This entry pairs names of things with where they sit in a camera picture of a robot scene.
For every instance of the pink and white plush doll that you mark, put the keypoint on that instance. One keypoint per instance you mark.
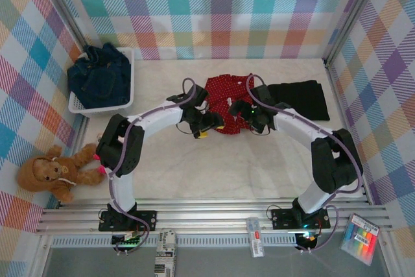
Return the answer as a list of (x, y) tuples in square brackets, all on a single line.
[(102, 170)]

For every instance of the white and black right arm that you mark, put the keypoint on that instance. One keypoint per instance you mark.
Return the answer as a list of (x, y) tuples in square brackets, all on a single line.
[(334, 166)]

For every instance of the black skirt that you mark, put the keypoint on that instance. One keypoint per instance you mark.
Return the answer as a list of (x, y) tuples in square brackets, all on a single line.
[(301, 98)]

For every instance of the colourful marker pack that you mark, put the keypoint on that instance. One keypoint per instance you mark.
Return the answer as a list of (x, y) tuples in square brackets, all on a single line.
[(360, 239)]

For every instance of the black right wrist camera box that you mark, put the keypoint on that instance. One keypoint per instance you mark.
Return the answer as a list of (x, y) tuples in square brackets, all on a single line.
[(261, 95)]

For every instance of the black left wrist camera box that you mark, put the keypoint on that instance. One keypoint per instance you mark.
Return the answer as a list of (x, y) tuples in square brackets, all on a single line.
[(200, 97)]

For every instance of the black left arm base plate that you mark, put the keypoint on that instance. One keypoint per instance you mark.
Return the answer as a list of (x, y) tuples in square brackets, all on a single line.
[(104, 222)]

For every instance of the white plastic basket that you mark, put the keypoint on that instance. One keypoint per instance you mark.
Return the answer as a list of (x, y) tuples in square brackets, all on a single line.
[(128, 53)]

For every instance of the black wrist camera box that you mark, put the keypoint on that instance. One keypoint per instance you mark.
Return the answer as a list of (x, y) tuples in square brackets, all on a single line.
[(200, 97), (261, 95)]

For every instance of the aluminium corner post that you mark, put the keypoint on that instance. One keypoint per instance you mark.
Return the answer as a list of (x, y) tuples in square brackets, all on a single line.
[(353, 14), (65, 6)]

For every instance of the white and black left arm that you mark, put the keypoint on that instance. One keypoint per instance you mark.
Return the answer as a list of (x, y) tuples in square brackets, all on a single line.
[(121, 150)]

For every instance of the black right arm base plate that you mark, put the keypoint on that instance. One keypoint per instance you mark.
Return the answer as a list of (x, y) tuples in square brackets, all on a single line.
[(280, 218)]

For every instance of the brown teddy bear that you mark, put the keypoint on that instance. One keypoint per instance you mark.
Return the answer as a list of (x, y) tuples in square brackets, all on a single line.
[(48, 173)]

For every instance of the aluminium frame rail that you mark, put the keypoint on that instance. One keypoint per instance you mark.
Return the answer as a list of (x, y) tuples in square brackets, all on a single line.
[(210, 215)]

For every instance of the clear plastic box with labels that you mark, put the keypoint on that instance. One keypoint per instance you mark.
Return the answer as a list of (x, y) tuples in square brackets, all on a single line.
[(256, 238)]

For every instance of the red polka dot skirt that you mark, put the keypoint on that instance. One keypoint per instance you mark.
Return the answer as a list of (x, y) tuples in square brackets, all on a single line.
[(223, 95)]

